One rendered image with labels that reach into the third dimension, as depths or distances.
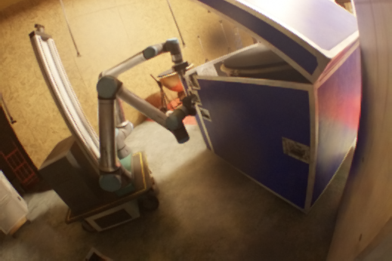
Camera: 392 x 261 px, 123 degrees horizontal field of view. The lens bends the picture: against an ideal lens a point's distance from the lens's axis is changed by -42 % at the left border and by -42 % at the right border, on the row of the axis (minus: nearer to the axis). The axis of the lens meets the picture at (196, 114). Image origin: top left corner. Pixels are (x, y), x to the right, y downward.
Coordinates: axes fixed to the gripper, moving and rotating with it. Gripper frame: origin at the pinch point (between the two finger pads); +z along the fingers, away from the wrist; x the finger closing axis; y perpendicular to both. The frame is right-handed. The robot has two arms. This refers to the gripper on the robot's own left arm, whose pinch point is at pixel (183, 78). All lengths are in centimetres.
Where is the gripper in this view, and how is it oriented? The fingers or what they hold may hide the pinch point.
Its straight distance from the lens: 149.9
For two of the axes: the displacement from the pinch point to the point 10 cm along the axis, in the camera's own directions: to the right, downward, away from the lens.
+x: 8.2, -4.6, 3.4
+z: 2.4, 8.2, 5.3
